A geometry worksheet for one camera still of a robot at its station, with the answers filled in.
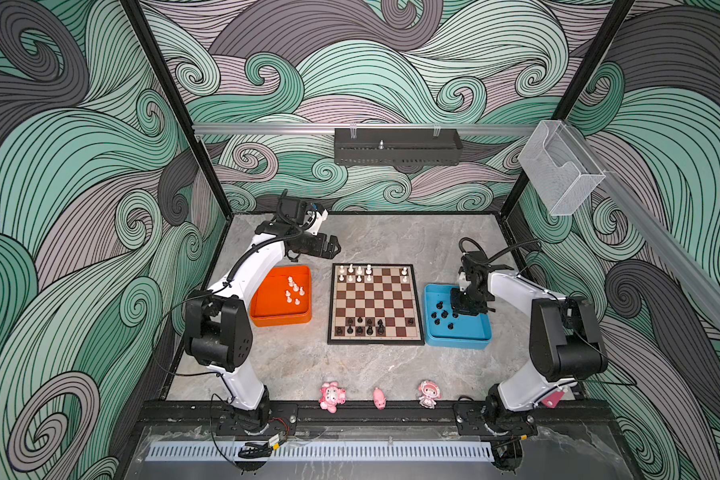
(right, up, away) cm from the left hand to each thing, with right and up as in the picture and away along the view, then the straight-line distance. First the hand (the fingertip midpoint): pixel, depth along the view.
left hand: (328, 243), depth 87 cm
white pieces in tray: (-12, -15, +9) cm, 21 cm away
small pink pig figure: (+14, -40, -12) cm, 44 cm away
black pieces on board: (+12, -25, -2) cm, 28 cm away
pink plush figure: (+2, -38, -13) cm, 41 cm away
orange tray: (-15, -17, +8) cm, 24 cm away
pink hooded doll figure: (+27, -38, -13) cm, 48 cm away
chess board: (+14, -19, +5) cm, 25 cm away
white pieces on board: (+13, -10, +12) cm, 21 cm away
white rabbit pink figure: (+59, -40, -13) cm, 72 cm away
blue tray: (+36, -26, +2) cm, 45 cm away
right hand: (+41, -21, +5) cm, 46 cm away
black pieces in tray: (+36, -22, +3) cm, 42 cm away
